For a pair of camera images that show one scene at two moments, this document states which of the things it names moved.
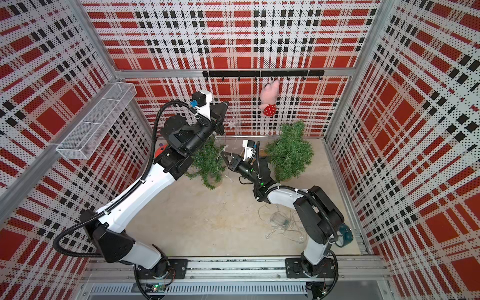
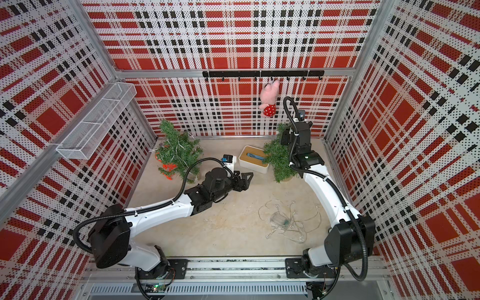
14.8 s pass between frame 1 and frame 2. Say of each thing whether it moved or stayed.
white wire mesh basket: stayed
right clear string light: stayed
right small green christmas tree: stayed
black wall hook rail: stayed
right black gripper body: moved
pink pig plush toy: stayed
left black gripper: moved
